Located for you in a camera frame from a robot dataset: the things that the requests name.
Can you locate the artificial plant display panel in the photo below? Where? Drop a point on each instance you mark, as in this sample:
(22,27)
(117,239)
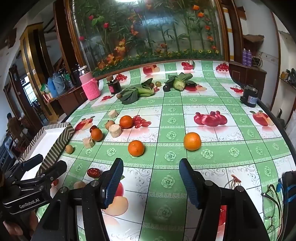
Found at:
(148,34)

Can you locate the black thermos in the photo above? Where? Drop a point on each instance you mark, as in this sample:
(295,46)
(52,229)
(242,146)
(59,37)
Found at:
(75,77)

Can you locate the dark red jujube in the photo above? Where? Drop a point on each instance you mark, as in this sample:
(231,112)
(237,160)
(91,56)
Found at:
(93,128)

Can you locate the dark plum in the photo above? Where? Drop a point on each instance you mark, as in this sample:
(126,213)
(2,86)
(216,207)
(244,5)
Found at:
(166,88)

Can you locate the grey-blue thermos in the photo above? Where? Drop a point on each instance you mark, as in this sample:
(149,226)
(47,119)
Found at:
(59,83)

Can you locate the pink knit covered jar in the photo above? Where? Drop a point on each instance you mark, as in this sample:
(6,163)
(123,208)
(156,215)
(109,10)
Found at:
(89,85)

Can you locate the small red fruit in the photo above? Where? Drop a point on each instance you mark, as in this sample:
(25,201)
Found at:
(55,182)

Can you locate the dark glass jar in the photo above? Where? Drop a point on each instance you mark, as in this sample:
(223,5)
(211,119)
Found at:
(114,87)

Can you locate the black electronic device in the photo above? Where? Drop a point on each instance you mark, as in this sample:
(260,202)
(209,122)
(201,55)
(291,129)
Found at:
(249,96)

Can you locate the beige cylindrical chunk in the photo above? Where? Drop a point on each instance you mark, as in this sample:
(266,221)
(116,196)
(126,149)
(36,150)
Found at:
(88,142)
(115,130)
(113,113)

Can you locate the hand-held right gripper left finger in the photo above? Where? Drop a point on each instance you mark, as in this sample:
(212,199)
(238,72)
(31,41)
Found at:
(113,183)

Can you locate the wooden corner cabinet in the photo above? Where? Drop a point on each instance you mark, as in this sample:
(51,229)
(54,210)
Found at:
(247,74)

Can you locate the bunch of green beans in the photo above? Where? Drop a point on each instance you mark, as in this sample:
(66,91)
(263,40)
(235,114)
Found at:
(145,92)

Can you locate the orange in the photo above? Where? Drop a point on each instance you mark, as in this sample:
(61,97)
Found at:
(96,134)
(192,141)
(126,121)
(136,148)

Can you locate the wrinkled red jujube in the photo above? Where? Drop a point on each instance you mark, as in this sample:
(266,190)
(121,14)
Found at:
(93,172)

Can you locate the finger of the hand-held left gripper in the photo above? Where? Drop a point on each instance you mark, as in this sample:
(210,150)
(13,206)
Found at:
(32,162)
(54,170)

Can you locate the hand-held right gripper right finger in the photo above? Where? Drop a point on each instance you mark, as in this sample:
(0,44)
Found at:
(189,183)

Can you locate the white tray with striped sides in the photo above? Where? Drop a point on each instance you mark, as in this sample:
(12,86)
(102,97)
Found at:
(48,143)

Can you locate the wooden sideboard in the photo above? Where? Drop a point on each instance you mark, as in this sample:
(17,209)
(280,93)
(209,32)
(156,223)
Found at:
(69,99)

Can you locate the small round brown fruit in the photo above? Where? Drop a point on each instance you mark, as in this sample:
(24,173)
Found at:
(69,148)

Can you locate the small brown kiwi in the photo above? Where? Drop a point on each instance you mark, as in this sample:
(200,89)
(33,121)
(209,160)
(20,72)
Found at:
(118,95)

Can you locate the green grape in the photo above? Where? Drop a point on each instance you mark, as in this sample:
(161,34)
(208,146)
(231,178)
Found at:
(158,83)

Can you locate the eyeglasses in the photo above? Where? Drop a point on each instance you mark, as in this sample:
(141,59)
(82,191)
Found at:
(269,192)

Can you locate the blue thermos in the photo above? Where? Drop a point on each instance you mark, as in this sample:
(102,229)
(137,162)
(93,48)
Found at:
(52,89)

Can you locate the dark leafy green vegetable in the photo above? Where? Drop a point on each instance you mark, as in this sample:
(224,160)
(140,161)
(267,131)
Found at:
(128,95)

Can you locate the person's left hand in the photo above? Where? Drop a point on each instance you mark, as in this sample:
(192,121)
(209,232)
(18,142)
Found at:
(16,229)

